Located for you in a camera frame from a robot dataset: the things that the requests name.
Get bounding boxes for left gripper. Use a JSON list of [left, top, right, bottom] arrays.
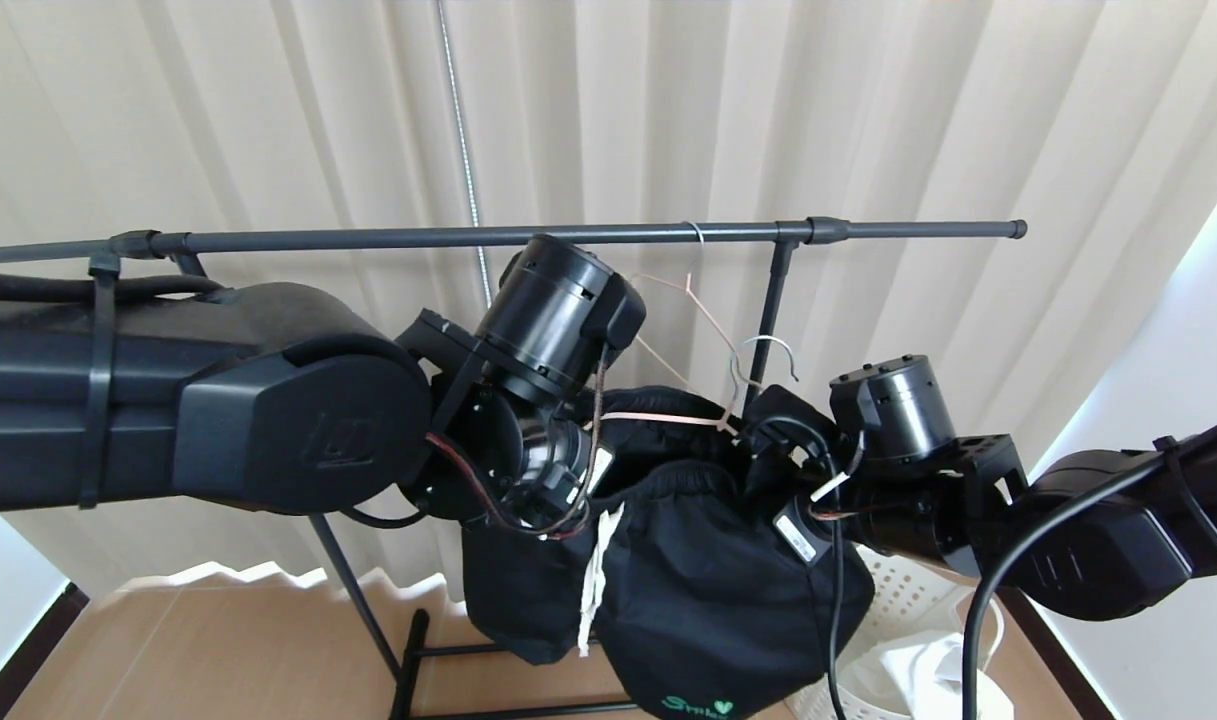
[[513, 415, 617, 531]]

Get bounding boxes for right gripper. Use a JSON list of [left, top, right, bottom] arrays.
[[771, 480, 919, 569]]

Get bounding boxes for pink clothes hanger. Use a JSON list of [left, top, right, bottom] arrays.
[[593, 335, 801, 441], [623, 220, 744, 401]]

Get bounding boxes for black shorts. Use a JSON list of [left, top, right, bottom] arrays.
[[461, 385, 877, 720]]

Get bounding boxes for white laundry basket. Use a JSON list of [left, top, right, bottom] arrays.
[[783, 545, 1007, 720]]

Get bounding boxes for black clothes rack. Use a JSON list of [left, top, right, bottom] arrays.
[[0, 218, 1029, 720]]

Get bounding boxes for white garment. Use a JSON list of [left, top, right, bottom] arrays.
[[848, 630, 1015, 720]]

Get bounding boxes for silver curtain wand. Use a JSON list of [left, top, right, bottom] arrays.
[[435, 0, 495, 307]]

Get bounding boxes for beige curtain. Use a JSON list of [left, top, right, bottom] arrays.
[[0, 0, 1217, 603]]

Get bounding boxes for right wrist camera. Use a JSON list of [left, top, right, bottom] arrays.
[[743, 385, 835, 483]]

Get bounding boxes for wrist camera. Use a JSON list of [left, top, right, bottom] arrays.
[[604, 283, 649, 353], [743, 385, 835, 483]]

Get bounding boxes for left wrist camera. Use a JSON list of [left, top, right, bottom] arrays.
[[604, 283, 649, 353]]

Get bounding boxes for black cable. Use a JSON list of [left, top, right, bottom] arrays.
[[823, 410, 1217, 720], [0, 268, 227, 305]]

